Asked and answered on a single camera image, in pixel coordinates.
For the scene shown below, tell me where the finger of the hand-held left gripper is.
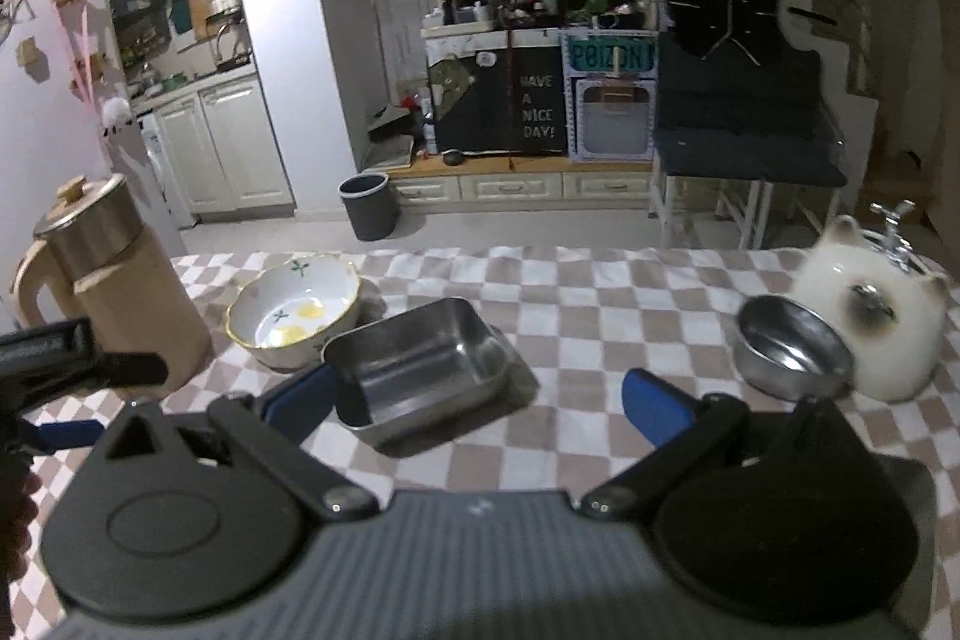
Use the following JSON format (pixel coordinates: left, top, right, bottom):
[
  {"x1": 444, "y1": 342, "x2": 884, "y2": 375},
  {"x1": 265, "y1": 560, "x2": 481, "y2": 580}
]
[
  {"x1": 26, "y1": 419, "x2": 104, "y2": 451},
  {"x1": 94, "y1": 351, "x2": 170, "y2": 387}
]

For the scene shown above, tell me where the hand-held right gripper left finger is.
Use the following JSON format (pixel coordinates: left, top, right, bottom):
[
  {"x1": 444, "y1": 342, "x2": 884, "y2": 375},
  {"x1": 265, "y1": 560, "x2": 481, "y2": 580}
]
[{"x1": 101, "y1": 362, "x2": 380, "y2": 525}]

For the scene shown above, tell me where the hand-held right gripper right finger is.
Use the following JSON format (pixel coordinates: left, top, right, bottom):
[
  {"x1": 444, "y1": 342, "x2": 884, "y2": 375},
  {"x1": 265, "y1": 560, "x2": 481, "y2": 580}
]
[{"x1": 581, "y1": 368, "x2": 856, "y2": 521}]

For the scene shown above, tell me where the rectangular steel tray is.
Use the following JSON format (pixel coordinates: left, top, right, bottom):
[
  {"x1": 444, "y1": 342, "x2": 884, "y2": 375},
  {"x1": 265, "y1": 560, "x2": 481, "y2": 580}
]
[{"x1": 322, "y1": 297, "x2": 518, "y2": 453}]

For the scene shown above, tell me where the round steel bowl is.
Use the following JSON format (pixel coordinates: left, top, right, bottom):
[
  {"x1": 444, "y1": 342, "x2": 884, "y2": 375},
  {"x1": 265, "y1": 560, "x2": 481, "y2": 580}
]
[{"x1": 731, "y1": 293, "x2": 856, "y2": 401}]

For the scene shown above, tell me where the person's left forearm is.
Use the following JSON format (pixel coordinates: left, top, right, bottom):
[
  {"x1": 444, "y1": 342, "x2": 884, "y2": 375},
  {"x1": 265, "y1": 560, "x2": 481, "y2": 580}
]
[{"x1": 0, "y1": 460, "x2": 38, "y2": 611}]

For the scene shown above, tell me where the beige electric kettle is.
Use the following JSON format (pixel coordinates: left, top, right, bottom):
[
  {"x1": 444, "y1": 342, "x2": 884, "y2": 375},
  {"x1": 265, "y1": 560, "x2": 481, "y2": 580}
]
[{"x1": 11, "y1": 173, "x2": 215, "y2": 395}]

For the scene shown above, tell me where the lemon print bowl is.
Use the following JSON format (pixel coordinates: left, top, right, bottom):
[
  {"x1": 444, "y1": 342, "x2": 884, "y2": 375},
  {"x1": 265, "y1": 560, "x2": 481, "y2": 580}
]
[{"x1": 226, "y1": 254, "x2": 362, "y2": 369}]

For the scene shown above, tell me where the brown checkered tablecloth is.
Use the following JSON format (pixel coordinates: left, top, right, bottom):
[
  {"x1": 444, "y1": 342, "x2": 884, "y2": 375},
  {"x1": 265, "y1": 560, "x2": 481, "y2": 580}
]
[{"x1": 0, "y1": 244, "x2": 960, "y2": 640}]

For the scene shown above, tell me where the white washing machine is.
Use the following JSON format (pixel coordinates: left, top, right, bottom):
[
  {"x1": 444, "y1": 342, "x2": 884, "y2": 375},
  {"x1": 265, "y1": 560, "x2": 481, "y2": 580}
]
[{"x1": 139, "y1": 111, "x2": 200, "y2": 232}]

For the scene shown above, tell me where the dark round bin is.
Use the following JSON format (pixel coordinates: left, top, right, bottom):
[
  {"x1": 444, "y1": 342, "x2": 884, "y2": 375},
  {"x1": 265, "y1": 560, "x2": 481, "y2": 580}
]
[{"x1": 339, "y1": 173, "x2": 400, "y2": 241}]

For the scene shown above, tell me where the white ceramic cat pot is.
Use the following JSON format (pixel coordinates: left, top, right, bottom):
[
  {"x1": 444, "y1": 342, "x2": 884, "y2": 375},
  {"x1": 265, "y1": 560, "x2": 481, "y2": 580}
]
[{"x1": 791, "y1": 199, "x2": 952, "y2": 405}]

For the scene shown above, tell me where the white kitchen base cabinet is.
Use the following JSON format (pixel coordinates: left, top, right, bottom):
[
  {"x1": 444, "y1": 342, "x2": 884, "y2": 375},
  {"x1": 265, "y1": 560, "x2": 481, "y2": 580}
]
[{"x1": 131, "y1": 74, "x2": 295, "y2": 229}]

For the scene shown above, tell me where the low wooden drawer cabinet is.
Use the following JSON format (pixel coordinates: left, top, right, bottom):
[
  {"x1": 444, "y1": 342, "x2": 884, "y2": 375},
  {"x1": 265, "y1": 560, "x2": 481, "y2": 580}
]
[{"x1": 360, "y1": 154, "x2": 653, "y2": 210}]

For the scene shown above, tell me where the grey folded box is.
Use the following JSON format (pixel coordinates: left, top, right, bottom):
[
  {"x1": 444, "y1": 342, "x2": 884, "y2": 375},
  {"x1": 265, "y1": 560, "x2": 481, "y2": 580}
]
[{"x1": 367, "y1": 104, "x2": 417, "y2": 169}]

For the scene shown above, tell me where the white pegboard box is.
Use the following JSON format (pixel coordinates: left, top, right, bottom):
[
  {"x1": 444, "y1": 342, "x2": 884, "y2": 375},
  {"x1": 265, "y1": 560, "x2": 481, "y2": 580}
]
[{"x1": 562, "y1": 32, "x2": 657, "y2": 165}]

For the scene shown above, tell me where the dark blue sofa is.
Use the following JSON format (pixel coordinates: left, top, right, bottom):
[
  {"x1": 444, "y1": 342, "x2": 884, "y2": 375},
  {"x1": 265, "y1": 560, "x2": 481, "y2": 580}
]
[{"x1": 652, "y1": 40, "x2": 848, "y2": 251}]

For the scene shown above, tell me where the pink ribbon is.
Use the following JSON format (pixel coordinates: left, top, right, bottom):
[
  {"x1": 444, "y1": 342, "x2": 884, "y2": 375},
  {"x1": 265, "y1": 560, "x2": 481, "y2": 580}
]
[{"x1": 71, "y1": 2, "x2": 102, "y2": 101}]

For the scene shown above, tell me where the black kitchen appliance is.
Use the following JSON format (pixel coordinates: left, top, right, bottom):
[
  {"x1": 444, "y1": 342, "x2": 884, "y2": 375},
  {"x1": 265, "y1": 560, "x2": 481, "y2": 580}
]
[{"x1": 214, "y1": 14, "x2": 252, "y2": 71}]

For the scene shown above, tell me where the black printed banner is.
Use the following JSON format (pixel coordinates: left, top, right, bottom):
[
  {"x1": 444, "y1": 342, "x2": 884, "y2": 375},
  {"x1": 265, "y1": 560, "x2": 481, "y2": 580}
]
[{"x1": 429, "y1": 44, "x2": 565, "y2": 155}]

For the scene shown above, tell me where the teal licence plate sign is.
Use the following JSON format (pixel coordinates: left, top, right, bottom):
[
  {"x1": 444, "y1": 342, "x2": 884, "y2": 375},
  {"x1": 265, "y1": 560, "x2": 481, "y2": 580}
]
[{"x1": 568, "y1": 38, "x2": 657, "y2": 75}]

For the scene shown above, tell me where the white shelf rack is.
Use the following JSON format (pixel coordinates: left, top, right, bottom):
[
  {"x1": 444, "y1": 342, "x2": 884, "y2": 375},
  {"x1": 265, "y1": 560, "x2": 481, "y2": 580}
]
[{"x1": 415, "y1": 0, "x2": 500, "y2": 37}]

